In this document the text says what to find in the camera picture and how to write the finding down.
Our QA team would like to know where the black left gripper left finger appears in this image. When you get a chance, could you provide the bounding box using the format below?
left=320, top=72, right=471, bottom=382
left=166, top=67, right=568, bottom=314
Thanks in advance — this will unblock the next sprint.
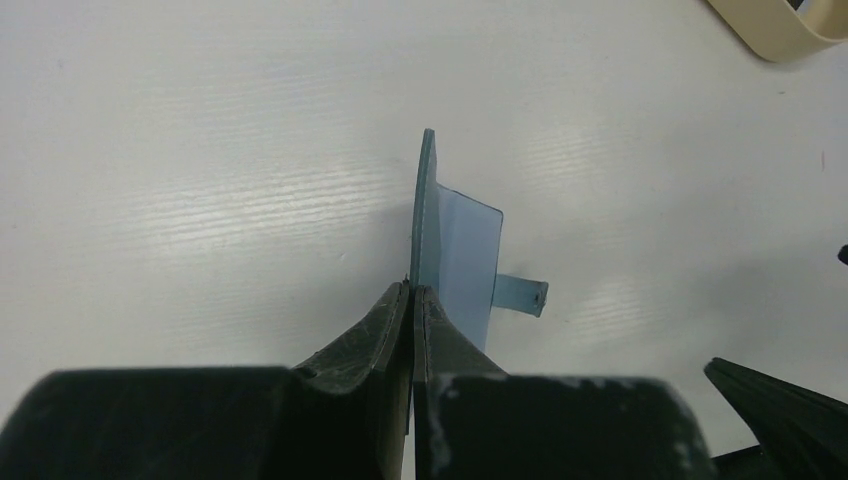
left=1, top=282, right=411, bottom=479

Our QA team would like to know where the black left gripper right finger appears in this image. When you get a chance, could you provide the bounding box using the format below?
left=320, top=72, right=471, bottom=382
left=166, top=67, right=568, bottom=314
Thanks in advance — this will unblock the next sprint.
left=413, top=287, right=718, bottom=479

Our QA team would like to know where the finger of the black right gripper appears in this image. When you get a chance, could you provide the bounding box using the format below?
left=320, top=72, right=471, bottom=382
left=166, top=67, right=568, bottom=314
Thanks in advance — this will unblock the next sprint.
left=704, top=357, right=847, bottom=479

